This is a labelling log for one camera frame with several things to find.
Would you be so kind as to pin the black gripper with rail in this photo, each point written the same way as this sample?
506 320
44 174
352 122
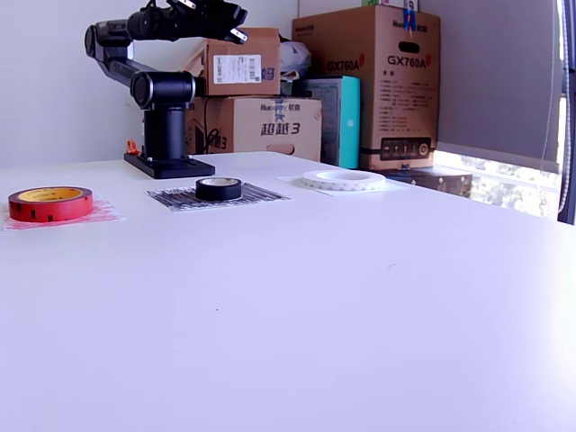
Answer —
198 20

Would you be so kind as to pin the black tape roll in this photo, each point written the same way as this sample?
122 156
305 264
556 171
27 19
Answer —
218 191

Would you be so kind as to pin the white tape roll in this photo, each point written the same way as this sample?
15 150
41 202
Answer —
342 182

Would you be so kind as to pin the red tape roll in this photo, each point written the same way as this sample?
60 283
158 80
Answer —
49 211

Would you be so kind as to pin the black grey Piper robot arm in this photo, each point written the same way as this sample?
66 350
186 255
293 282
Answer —
164 130

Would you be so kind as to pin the small cardboard box shipping label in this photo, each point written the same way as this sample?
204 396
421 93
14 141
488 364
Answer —
252 81

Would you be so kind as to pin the white plastic bag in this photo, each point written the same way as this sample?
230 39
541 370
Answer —
294 56

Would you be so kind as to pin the wide cardboard box blue print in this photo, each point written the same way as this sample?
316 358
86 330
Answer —
279 144

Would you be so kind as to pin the green item on box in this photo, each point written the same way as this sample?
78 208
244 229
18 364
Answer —
373 2

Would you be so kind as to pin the orange clamp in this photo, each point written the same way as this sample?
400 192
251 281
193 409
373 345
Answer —
130 146

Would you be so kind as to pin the teal sided printed box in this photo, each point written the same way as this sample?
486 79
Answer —
348 135

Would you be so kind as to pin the blank white paper sheet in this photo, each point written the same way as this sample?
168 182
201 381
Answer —
288 180

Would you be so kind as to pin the black scribbled paper sheet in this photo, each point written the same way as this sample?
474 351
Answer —
261 193

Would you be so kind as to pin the blue clip on box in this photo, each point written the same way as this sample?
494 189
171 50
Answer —
408 18

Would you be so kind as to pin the large GX760A cardboard box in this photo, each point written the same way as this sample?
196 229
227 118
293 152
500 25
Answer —
405 112

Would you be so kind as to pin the red scribbled paper sheet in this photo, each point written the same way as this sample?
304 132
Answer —
105 213

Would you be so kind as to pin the grey roller blind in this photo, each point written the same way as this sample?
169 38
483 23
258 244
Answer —
495 81

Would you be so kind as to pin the wrist camera board with bracket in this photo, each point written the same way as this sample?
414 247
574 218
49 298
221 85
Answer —
184 3

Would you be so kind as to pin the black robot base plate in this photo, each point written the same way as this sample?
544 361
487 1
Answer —
180 168

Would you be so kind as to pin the dark window frame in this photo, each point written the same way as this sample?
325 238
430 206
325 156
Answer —
571 27

